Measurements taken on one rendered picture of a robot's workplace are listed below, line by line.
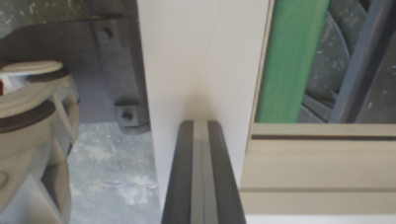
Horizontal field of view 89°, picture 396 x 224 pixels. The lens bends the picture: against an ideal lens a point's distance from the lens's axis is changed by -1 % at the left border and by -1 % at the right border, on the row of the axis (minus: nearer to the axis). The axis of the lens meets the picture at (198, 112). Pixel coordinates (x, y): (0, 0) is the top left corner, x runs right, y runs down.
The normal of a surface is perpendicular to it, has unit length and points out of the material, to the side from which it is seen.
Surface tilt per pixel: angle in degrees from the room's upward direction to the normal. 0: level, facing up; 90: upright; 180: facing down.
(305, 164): 90
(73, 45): 0
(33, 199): 10
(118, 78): 0
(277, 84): 0
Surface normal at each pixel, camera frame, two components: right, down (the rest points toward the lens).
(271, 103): 0.00, 0.47
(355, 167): 0.02, -0.88
